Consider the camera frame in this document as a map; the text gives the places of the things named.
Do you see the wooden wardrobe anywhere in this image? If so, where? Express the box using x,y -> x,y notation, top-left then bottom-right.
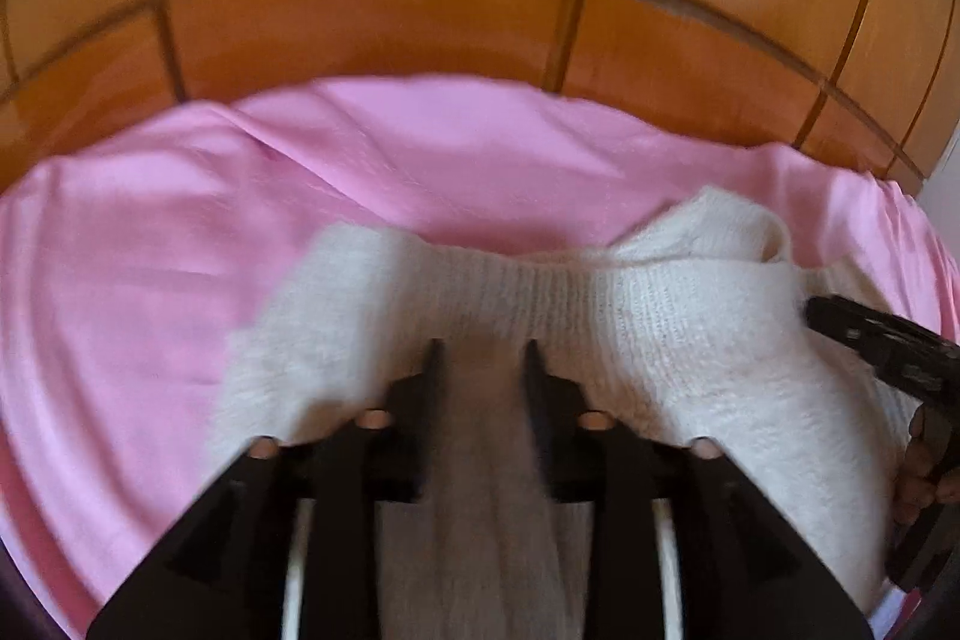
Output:
0,0 -> 960,191

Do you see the pink bed sheet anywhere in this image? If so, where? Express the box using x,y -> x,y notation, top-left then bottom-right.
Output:
0,76 -> 960,640

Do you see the person's right hand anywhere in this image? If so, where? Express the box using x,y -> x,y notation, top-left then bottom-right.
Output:
892,411 -> 960,527

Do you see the white knitted sweater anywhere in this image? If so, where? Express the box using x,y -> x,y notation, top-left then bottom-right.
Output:
214,186 -> 927,640

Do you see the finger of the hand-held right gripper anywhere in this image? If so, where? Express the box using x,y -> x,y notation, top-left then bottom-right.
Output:
806,296 -> 960,398

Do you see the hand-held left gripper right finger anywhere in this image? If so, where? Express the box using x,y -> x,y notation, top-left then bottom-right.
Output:
523,338 -> 875,640

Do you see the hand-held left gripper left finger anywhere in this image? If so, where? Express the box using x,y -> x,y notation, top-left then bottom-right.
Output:
88,338 -> 445,640

